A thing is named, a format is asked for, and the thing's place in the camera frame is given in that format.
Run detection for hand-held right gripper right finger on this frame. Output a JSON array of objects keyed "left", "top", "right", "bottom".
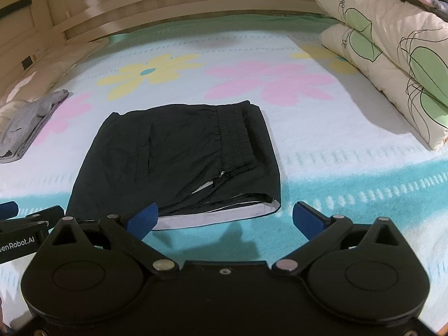
[{"left": 272, "top": 201, "right": 404, "bottom": 274}]

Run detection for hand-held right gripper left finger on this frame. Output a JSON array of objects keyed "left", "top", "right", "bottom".
[{"left": 50, "top": 202, "right": 176, "bottom": 272}]

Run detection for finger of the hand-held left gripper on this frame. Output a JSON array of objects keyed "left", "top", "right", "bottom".
[
  {"left": 19, "top": 205, "right": 66, "bottom": 225},
  {"left": 0, "top": 201, "right": 19, "bottom": 220}
]

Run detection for black pants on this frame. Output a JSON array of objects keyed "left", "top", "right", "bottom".
[{"left": 65, "top": 100, "right": 282, "bottom": 231}]

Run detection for folded grey pants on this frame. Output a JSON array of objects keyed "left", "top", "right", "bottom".
[{"left": 0, "top": 89, "right": 71, "bottom": 164}]

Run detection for floral bed blanket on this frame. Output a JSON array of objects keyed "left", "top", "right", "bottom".
[{"left": 0, "top": 13, "right": 448, "bottom": 326}]

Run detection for beige pillow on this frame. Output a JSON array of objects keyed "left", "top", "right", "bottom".
[{"left": 0, "top": 38, "right": 110, "bottom": 113}]

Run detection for wooden bedside cabinet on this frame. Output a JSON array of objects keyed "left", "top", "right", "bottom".
[{"left": 0, "top": 0, "right": 55, "bottom": 93}]

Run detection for folded leaf print quilt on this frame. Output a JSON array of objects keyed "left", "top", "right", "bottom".
[{"left": 314, "top": 0, "right": 448, "bottom": 152}]

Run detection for wooden headboard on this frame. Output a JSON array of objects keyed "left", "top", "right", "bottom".
[{"left": 45, "top": 0, "right": 372, "bottom": 42}]

